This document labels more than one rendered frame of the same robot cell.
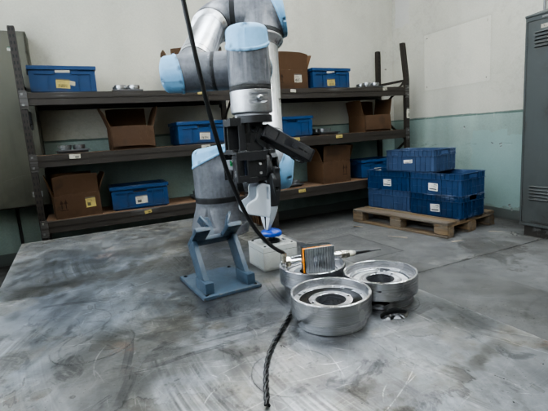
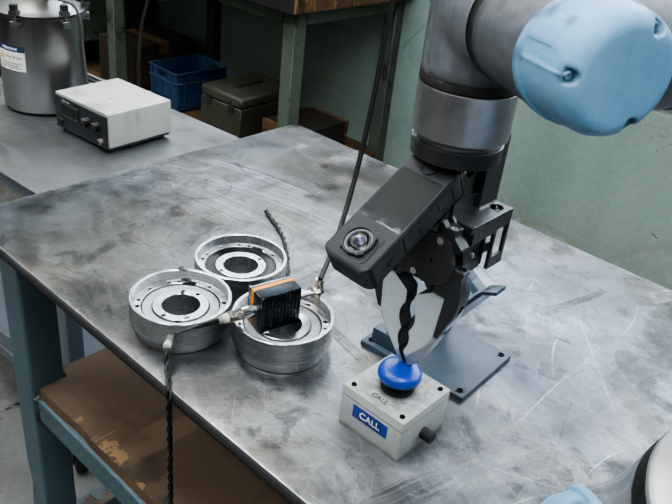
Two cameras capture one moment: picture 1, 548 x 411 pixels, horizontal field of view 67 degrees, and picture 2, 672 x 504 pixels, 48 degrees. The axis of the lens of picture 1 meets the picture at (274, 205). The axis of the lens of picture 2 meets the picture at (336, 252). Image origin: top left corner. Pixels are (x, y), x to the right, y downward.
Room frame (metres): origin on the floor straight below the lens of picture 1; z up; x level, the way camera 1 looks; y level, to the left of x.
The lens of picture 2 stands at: (1.23, -0.28, 1.28)
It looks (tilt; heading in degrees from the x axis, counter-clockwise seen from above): 30 degrees down; 155
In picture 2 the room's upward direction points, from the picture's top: 7 degrees clockwise
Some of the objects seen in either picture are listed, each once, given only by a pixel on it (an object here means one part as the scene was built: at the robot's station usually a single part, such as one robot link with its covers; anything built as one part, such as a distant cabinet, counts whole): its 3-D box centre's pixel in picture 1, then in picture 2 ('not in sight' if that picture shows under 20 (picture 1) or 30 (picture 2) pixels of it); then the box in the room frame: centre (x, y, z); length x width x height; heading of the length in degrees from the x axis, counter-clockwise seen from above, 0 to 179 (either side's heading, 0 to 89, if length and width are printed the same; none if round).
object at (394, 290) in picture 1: (380, 284); (180, 311); (0.58, -0.15, 0.82); 0.10 x 0.10 x 0.04
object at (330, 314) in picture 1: (330, 305); (240, 270); (0.52, -0.07, 0.82); 0.10 x 0.10 x 0.04
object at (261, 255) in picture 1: (271, 250); (398, 407); (0.78, 0.01, 0.82); 0.08 x 0.07 x 0.05; 26
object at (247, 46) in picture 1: (248, 59); (486, 6); (0.77, 0.03, 1.18); 0.09 x 0.08 x 0.11; 177
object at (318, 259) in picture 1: (318, 259); (272, 300); (0.62, -0.06, 0.85); 0.05 x 0.02 x 0.04; 103
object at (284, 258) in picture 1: (331, 255); (255, 312); (0.64, -0.09, 0.85); 0.17 x 0.02 x 0.04; 103
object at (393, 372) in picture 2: (271, 241); (397, 387); (0.78, 0.01, 0.84); 0.04 x 0.04 x 0.05
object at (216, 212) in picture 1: (218, 213); not in sight; (1.08, 0.15, 0.85); 0.15 x 0.15 x 0.10
